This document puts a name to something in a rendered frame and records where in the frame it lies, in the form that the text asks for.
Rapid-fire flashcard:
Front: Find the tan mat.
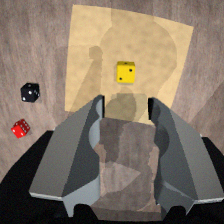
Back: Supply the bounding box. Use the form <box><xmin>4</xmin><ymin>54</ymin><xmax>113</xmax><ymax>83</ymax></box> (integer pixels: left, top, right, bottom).
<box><xmin>65</xmin><ymin>5</ymin><xmax>194</xmax><ymax>125</ymax></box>

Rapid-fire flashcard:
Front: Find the black die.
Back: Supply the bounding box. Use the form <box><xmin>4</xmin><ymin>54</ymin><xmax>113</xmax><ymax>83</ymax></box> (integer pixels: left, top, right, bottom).
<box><xmin>20</xmin><ymin>83</ymin><xmax>40</xmax><ymax>103</ymax></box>

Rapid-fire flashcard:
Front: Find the red die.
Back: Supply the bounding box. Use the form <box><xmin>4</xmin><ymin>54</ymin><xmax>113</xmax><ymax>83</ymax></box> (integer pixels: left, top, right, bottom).
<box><xmin>11</xmin><ymin>119</ymin><xmax>30</xmax><ymax>138</ymax></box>

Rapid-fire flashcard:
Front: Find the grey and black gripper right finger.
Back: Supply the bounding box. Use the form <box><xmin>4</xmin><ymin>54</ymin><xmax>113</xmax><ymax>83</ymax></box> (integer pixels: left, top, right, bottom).
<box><xmin>148</xmin><ymin>97</ymin><xmax>224</xmax><ymax>224</ymax></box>

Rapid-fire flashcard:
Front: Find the yellow die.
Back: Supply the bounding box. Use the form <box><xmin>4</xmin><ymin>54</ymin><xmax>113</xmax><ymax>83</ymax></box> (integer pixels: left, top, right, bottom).
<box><xmin>116</xmin><ymin>61</ymin><xmax>135</xmax><ymax>83</ymax></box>

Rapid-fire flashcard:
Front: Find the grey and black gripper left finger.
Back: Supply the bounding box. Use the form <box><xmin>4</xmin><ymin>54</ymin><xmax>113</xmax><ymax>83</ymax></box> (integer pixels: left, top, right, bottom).
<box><xmin>0</xmin><ymin>94</ymin><xmax>105</xmax><ymax>224</ymax></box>

